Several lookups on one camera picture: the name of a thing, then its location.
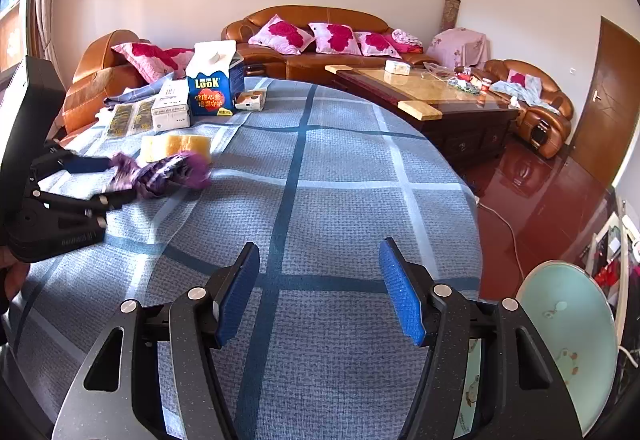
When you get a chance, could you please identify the blue Look milk carton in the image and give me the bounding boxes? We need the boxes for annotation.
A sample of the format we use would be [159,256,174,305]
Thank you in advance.
[186,40,245,117]

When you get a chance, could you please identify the tall patterned floor lamp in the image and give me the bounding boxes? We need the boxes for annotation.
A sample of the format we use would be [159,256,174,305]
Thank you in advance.
[440,0,461,31]

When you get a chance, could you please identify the pink floral pillow on chaise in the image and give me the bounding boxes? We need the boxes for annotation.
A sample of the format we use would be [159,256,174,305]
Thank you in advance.
[112,42,194,83]

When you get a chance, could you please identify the purple snack wrapper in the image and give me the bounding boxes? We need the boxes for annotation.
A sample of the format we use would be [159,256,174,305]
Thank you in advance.
[107,152,213,199]

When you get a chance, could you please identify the small brown white box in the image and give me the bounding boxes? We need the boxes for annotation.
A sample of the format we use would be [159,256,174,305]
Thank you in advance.
[234,88,267,111]

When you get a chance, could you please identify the person's left hand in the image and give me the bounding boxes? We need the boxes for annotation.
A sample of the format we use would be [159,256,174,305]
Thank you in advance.
[0,246,30,303]

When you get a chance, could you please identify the brown leather armchair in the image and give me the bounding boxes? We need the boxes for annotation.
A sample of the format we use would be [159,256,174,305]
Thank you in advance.
[484,59,574,158]

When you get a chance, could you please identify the pink floral pillow left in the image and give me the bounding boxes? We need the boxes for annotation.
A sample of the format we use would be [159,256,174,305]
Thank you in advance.
[248,14,314,55]

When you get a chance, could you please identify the long brown leather sofa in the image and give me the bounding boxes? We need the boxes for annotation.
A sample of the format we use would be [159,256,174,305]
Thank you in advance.
[221,5,436,85]

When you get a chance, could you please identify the white TV stand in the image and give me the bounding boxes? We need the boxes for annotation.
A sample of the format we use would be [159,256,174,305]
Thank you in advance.
[585,196,639,370]

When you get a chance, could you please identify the pink floral pillow right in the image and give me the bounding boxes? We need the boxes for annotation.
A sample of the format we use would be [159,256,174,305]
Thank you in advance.
[355,31,400,58]

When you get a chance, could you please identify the brown wooden door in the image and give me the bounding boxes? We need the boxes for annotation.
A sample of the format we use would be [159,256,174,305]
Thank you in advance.
[570,18,639,186]

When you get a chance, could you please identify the clear snack packet pair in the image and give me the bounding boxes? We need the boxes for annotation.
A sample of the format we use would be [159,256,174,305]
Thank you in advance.
[105,97,155,139]

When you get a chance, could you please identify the window with frame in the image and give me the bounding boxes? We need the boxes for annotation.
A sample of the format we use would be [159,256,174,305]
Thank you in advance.
[0,0,29,71]

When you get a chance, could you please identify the mint green trash bin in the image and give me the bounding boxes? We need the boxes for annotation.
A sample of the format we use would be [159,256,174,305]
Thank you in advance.
[516,261,618,434]

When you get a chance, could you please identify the yellow sponge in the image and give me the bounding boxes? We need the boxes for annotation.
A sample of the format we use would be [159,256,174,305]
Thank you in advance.
[140,134,212,163]

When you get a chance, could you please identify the white rectangular box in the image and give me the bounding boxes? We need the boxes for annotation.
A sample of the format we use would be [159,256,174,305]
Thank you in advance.
[151,79,191,131]

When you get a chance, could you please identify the white tissue box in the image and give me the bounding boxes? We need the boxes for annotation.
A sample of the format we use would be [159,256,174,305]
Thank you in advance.
[384,59,411,76]

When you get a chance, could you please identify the pink floral pillow middle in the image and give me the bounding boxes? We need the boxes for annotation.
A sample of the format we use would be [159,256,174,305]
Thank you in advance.
[309,22,361,56]

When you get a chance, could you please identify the folded blue plaid cloths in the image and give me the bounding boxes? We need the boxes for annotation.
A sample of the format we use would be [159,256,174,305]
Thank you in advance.
[103,71,175,107]

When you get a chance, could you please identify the light blue cloth on armchair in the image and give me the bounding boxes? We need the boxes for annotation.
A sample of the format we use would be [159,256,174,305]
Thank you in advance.
[489,70,560,115]

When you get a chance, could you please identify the brown leather chaise sofa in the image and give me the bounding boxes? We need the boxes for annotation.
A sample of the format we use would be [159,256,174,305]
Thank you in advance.
[62,29,153,137]

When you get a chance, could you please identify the pink cloth covered appliance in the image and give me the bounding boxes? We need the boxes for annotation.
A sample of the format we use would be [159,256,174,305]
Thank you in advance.
[425,28,490,69]

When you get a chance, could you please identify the folded pink blanket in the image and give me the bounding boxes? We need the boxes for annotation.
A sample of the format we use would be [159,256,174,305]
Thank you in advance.
[385,29,424,54]

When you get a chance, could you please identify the dark wood coffee table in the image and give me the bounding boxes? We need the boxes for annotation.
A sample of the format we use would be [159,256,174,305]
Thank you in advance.
[326,65,520,170]

